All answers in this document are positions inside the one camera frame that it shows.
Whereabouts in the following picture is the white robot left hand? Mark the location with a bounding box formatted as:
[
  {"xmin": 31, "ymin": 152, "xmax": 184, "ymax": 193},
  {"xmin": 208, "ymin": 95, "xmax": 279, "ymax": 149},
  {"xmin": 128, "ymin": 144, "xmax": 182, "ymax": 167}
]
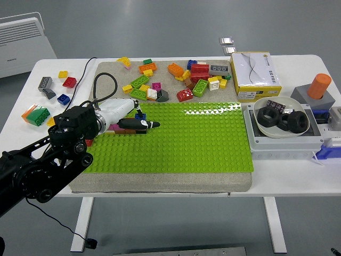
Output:
[{"xmin": 98, "ymin": 97, "xmax": 161, "ymax": 131}]

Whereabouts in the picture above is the red and white brick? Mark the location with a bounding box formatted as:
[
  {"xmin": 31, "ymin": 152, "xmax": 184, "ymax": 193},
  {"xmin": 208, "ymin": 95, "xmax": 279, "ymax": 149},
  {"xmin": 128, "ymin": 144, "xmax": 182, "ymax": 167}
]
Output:
[{"xmin": 62, "ymin": 76, "xmax": 78, "ymax": 89}]

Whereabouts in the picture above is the lime green toy brick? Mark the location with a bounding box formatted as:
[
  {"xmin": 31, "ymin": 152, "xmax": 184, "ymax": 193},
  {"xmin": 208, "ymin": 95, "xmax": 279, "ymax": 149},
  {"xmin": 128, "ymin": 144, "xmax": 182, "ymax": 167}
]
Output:
[
  {"xmin": 130, "ymin": 75, "xmax": 150, "ymax": 89},
  {"xmin": 129, "ymin": 87, "xmax": 148, "ymax": 102},
  {"xmin": 192, "ymin": 78, "xmax": 209, "ymax": 98}
]

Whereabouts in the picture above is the dark grey sloped brick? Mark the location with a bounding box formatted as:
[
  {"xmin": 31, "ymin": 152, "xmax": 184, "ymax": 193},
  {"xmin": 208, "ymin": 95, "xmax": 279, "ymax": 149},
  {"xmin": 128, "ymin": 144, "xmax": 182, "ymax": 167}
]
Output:
[
  {"xmin": 156, "ymin": 89, "xmax": 170, "ymax": 103},
  {"xmin": 40, "ymin": 87, "xmax": 57, "ymax": 100}
]

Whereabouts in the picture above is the long orange toy brick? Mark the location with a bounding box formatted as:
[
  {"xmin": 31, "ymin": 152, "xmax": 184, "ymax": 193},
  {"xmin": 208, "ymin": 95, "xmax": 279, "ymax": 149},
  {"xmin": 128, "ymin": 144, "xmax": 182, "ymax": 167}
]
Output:
[
  {"xmin": 167, "ymin": 62, "xmax": 185, "ymax": 78},
  {"xmin": 21, "ymin": 104, "xmax": 37, "ymax": 122},
  {"xmin": 138, "ymin": 63, "xmax": 158, "ymax": 75}
]

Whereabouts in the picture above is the green studded baseplate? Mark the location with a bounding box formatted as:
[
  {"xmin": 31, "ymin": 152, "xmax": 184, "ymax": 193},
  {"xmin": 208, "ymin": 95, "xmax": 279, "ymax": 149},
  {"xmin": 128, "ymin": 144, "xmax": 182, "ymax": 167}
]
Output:
[{"xmin": 81, "ymin": 102, "xmax": 255, "ymax": 174}]

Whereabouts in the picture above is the red sloped toy brick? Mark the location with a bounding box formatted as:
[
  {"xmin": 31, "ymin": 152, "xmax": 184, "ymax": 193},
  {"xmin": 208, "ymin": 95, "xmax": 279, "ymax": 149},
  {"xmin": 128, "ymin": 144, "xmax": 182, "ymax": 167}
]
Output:
[{"xmin": 176, "ymin": 89, "xmax": 194, "ymax": 103}]

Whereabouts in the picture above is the grey three-hole toy brick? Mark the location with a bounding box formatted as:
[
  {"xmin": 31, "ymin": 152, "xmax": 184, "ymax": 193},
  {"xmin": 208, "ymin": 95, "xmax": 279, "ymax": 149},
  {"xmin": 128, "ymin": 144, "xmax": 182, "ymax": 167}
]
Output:
[
  {"xmin": 209, "ymin": 65, "xmax": 231, "ymax": 76},
  {"xmin": 37, "ymin": 76, "xmax": 53, "ymax": 92}
]

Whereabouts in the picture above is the large dark green brick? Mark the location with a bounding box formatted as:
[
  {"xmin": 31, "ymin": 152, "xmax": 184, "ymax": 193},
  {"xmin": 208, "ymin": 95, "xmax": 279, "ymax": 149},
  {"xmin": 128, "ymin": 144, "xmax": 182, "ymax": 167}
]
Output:
[{"xmin": 26, "ymin": 106, "xmax": 51, "ymax": 126}]

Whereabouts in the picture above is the large red toy brick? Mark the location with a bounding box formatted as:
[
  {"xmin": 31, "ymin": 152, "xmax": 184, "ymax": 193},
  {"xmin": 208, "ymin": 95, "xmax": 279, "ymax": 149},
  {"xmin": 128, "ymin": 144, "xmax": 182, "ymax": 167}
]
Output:
[{"xmin": 190, "ymin": 63, "xmax": 210, "ymax": 84}]

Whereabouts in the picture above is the white and yellow brick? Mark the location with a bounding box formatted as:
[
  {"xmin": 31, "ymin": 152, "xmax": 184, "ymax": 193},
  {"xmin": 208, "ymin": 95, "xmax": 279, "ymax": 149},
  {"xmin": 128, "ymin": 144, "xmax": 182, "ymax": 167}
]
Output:
[{"xmin": 207, "ymin": 76, "xmax": 220, "ymax": 92}]

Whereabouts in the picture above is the white table leg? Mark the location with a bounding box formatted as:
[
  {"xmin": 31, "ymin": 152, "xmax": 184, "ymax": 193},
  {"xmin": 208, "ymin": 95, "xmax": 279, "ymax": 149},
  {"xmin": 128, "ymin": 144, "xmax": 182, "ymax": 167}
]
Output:
[
  {"xmin": 69, "ymin": 196, "xmax": 95, "ymax": 253},
  {"xmin": 262, "ymin": 196, "xmax": 288, "ymax": 254}
]

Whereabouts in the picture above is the grey-brown foam mat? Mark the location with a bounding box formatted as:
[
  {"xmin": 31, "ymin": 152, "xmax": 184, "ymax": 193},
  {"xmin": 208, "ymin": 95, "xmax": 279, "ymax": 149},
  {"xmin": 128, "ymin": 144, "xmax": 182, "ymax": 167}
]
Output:
[{"xmin": 68, "ymin": 60, "xmax": 254, "ymax": 193}]

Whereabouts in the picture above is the blue plastic block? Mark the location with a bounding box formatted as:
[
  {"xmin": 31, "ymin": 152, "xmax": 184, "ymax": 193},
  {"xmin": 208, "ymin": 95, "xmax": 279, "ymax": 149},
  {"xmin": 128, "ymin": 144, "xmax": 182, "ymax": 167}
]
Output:
[{"xmin": 319, "ymin": 143, "xmax": 341, "ymax": 161}]

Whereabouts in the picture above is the white panel heater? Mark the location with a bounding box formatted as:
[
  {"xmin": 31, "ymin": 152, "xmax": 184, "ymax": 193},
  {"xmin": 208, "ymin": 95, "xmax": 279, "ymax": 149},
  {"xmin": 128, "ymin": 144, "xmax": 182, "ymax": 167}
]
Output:
[{"xmin": 0, "ymin": 12, "xmax": 58, "ymax": 78}]

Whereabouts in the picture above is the grey junction box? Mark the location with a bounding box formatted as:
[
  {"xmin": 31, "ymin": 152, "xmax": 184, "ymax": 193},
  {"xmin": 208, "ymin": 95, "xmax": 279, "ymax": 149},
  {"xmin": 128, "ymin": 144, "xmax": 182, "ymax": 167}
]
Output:
[{"xmin": 242, "ymin": 102, "xmax": 324, "ymax": 161}]

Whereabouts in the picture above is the dark blue part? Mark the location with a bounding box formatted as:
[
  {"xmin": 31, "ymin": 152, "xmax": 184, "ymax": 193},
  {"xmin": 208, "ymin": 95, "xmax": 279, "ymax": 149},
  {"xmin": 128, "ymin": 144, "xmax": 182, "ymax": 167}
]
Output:
[{"xmin": 313, "ymin": 109, "xmax": 330, "ymax": 125}]

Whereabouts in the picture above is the large black hex nut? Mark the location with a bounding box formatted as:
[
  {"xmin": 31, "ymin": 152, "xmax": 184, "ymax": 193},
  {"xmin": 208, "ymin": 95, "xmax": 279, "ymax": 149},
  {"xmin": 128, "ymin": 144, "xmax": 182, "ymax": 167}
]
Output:
[
  {"xmin": 287, "ymin": 110, "xmax": 310, "ymax": 132},
  {"xmin": 256, "ymin": 107, "xmax": 281, "ymax": 127},
  {"xmin": 277, "ymin": 113, "xmax": 291, "ymax": 132}
]

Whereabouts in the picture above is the light grey connector part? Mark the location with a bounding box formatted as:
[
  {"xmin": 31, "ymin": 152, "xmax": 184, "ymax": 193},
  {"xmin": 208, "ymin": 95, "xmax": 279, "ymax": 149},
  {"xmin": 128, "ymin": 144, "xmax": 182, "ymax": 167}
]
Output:
[{"xmin": 328, "ymin": 106, "xmax": 341, "ymax": 125}]

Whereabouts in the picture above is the yellow and white carton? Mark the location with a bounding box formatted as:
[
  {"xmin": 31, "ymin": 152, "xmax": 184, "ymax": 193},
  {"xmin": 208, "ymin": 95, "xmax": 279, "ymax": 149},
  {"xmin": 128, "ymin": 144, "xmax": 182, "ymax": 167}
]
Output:
[{"xmin": 229, "ymin": 51, "xmax": 283, "ymax": 101}]

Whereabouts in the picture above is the grey block with hole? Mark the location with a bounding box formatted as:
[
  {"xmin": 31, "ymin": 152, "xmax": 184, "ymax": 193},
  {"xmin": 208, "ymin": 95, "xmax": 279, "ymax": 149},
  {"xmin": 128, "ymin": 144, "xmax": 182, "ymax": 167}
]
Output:
[{"xmin": 290, "ymin": 84, "xmax": 336, "ymax": 110}]

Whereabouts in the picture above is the white bowl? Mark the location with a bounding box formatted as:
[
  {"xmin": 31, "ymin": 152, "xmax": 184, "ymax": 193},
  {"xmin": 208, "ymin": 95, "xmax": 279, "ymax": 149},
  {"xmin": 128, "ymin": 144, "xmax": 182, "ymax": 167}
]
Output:
[{"xmin": 253, "ymin": 95, "xmax": 311, "ymax": 139}]

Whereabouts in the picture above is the dark circuit board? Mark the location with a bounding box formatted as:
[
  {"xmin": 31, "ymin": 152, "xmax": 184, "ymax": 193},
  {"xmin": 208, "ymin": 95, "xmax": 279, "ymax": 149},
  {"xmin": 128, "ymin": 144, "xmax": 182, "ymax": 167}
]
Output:
[{"xmin": 266, "ymin": 99, "xmax": 286, "ymax": 111}]

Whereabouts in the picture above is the orange cylinder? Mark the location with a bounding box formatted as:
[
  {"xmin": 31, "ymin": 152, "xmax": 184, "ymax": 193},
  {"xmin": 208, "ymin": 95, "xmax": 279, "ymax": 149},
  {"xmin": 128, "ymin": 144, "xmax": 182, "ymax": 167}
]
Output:
[{"xmin": 306, "ymin": 73, "xmax": 332, "ymax": 100}]

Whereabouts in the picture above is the black power cord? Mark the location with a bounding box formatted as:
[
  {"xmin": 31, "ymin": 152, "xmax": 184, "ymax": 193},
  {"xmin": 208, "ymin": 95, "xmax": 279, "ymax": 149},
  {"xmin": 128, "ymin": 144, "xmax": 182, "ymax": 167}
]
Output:
[{"xmin": 25, "ymin": 57, "xmax": 99, "ymax": 242}]

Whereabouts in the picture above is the white cable tie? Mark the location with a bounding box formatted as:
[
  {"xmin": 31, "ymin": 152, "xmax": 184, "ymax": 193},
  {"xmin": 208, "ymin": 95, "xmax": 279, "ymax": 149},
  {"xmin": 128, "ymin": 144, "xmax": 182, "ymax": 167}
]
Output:
[{"xmin": 311, "ymin": 150, "xmax": 326, "ymax": 166}]

